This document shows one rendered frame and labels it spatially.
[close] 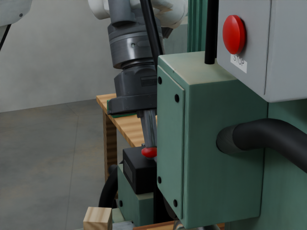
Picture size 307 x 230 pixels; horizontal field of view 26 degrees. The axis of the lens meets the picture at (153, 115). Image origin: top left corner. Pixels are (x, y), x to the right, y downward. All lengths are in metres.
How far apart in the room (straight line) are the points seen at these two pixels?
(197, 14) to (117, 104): 0.27
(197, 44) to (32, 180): 2.42
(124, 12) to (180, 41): 2.06
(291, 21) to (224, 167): 0.20
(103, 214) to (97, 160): 2.27
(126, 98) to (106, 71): 3.04
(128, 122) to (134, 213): 1.35
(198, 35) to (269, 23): 0.37
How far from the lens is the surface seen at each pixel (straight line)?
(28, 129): 3.75
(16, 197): 3.07
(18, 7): 1.34
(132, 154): 1.11
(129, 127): 2.40
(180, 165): 0.62
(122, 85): 1.06
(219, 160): 0.63
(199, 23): 0.84
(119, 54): 1.07
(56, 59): 3.97
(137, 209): 1.09
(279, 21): 0.47
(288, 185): 0.61
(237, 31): 0.50
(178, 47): 3.10
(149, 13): 0.85
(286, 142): 0.50
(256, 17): 0.49
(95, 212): 1.09
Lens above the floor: 1.50
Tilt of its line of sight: 23 degrees down
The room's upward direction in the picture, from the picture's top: straight up
